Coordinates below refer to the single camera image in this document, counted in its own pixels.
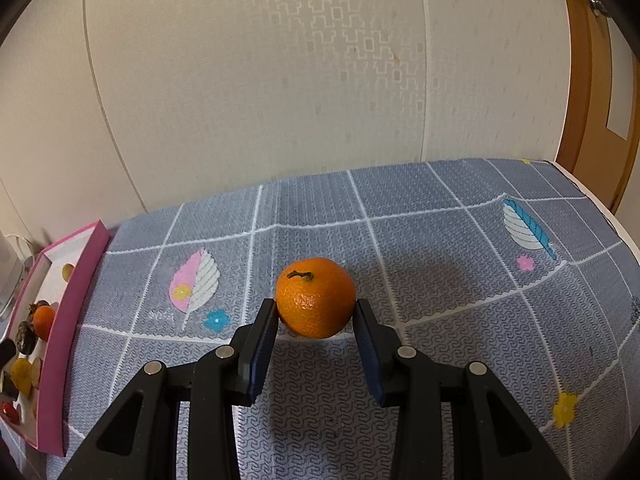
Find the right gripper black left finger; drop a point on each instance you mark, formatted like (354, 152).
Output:
(229, 376)

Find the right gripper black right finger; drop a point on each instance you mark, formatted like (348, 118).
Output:
(399, 376)

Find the large orange mandarin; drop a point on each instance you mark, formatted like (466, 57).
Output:
(315, 297)

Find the small orange with stem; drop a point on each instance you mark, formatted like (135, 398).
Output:
(42, 321)

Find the dark wrinkled dried fruit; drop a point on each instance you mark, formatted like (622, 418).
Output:
(25, 338)

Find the yellow fruit piece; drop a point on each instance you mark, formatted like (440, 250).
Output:
(21, 376)

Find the dark brown dried fruit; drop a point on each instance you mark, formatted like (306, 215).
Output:
(7, 351)

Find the grey patterned tablecloth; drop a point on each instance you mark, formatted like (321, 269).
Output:
(465, 319)

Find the pink white cardboard box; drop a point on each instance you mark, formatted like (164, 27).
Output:
(42, 412)

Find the small red fruit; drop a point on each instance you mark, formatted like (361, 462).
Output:
(11, 413)

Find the white ceramic electric kettle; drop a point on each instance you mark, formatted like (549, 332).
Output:
(11, 271)

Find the wooden door frame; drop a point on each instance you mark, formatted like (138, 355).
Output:
(600, 139)

